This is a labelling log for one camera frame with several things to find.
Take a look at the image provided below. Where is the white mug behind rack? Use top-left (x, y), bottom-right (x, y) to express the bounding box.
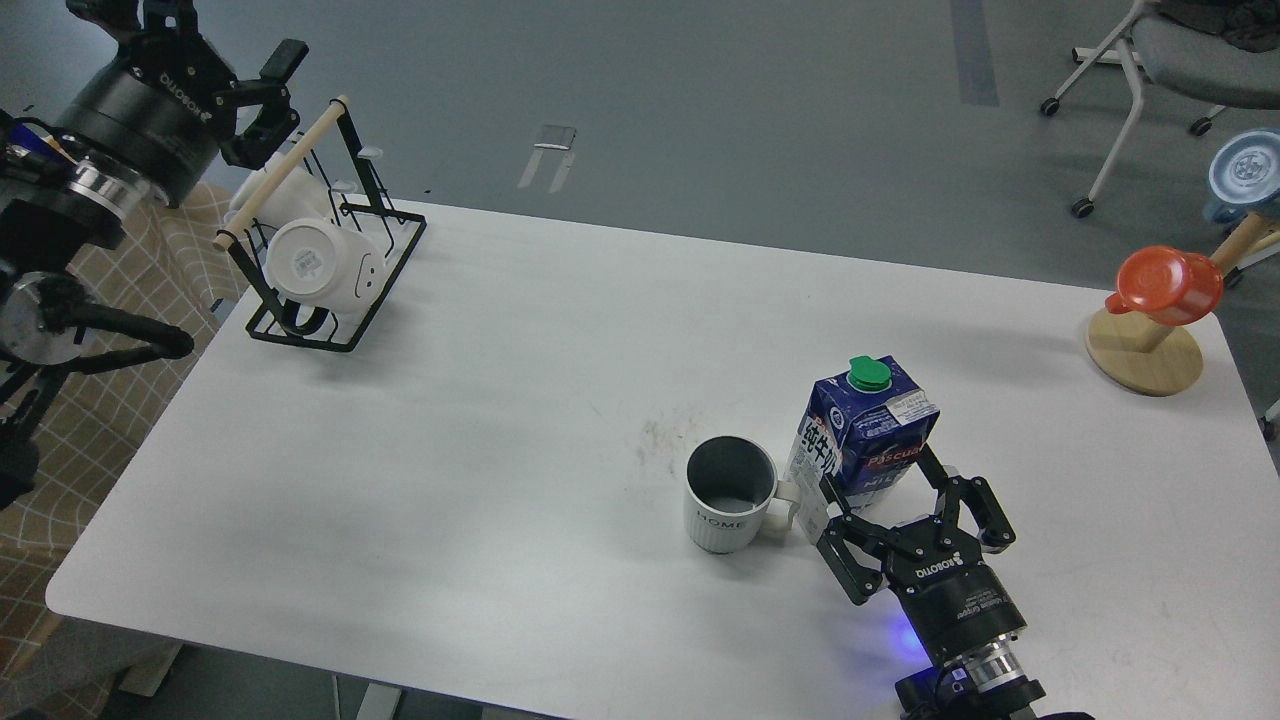
top-left (224, 152), bottom-right (332, 234)

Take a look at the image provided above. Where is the white ribbed HOME mug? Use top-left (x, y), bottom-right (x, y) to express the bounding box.
top-left (684, 436), bottom-right (799, 555)

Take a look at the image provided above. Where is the black wire cup rack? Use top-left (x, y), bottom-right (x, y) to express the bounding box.
top-left (212, 96), bottom-right (428, 354)

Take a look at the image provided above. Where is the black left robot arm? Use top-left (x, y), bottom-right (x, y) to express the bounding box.
top-left (1, 1), bottom-right (308, 506)

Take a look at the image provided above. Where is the orange red cup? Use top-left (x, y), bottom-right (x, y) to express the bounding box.
top-left (1103, 245), bottom-right (1225, 327)

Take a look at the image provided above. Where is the blue white milk carton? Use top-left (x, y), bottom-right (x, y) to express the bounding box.
top-left (783, 355), bottom-right (940, 543)

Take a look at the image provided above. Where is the blue white cup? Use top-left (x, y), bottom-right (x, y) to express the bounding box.
top-left (1203, 128), bottom-right (1279, 224)

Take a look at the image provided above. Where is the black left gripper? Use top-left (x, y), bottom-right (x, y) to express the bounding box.
top-left (58, 1), bottom-right (308, 208)

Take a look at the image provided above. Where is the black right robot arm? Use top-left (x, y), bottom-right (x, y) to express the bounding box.
top-left (815, 447), bottom-right (1044, 719)

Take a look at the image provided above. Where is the grey office chair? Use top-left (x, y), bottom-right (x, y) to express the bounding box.
top-left (1039, 1), bottom-right (1279, 219)

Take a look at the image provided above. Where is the white mug with smiley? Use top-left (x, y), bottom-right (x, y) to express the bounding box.
top-left (264, 218), bottom-right (388, 316)

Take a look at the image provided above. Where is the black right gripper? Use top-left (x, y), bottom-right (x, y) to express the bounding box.
top-left (815, 445), bottom-right (1027, 666)

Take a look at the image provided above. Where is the checkered beige tablecloth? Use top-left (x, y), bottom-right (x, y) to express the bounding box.
top-left (1, 183), bottom-right (246, 719)

